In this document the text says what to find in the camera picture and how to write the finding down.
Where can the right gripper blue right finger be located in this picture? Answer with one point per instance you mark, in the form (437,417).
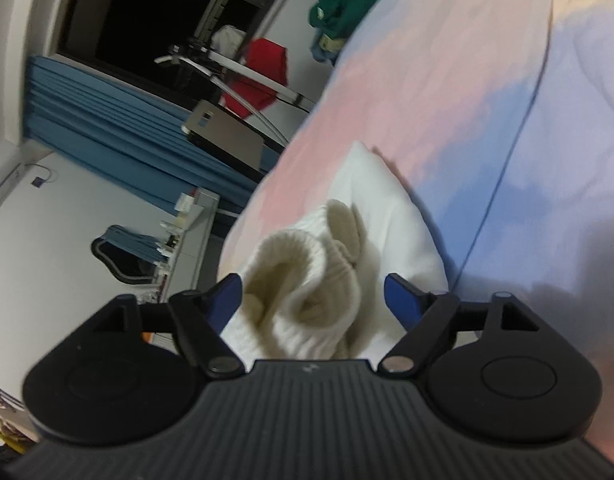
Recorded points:
(427,319)

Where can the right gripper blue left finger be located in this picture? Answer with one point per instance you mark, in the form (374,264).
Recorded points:
(199,319)

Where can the white knit garment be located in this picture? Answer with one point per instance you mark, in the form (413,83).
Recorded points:
(314,290)

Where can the metal clothes rack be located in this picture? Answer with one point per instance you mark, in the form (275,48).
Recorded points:
(220,71)

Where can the wavy black framed mirror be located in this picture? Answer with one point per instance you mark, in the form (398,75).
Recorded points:
(131,257)

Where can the white dressing table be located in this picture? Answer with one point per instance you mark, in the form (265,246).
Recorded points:
(185,247)

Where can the white stool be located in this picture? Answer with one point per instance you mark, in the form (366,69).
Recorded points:
(229,139)

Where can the pastel rainbow bed quilt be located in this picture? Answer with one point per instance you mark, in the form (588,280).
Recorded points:
(498,117)

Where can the left blue curtain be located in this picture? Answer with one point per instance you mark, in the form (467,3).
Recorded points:
(123,135)

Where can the dark window frame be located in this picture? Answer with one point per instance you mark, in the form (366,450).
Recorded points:
(124,38)

